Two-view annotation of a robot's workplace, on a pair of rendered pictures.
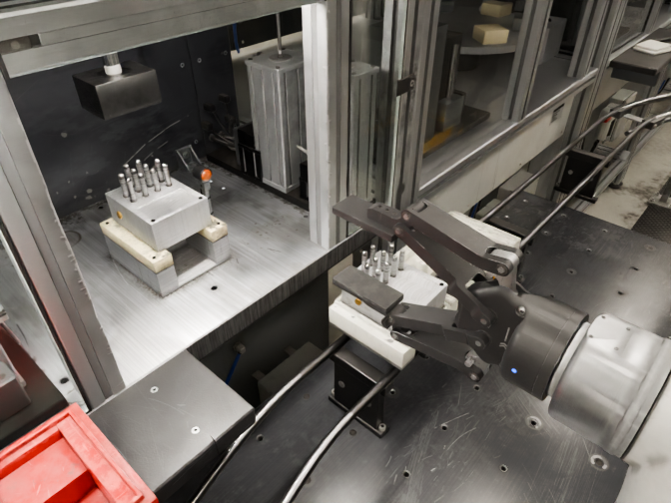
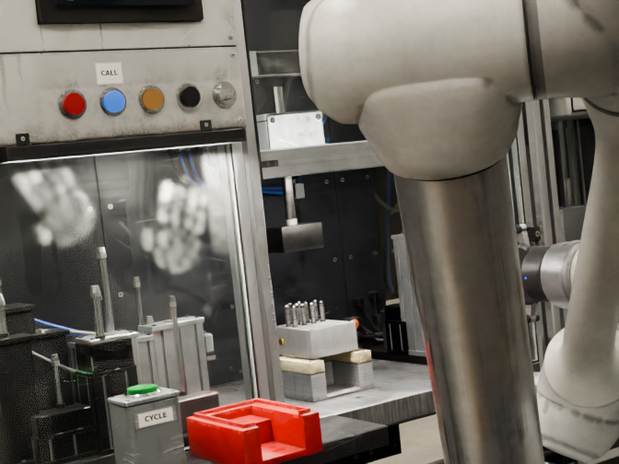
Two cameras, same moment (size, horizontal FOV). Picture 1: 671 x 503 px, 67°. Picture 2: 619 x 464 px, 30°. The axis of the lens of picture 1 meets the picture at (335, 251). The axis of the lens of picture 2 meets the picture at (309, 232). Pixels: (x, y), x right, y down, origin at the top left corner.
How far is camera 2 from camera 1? 1.32 m
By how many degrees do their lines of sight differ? 37
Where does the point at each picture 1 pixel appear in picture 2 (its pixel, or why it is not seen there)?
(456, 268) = not seen: hidden behind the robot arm
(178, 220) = (331, 334)
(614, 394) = (560, 258)
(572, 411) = (547, 278)
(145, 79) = (313, 227)
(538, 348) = (533, 259)
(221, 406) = (361, 426)
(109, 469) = (286, 409)
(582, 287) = not seen: outside the picture
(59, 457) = (251, 418)
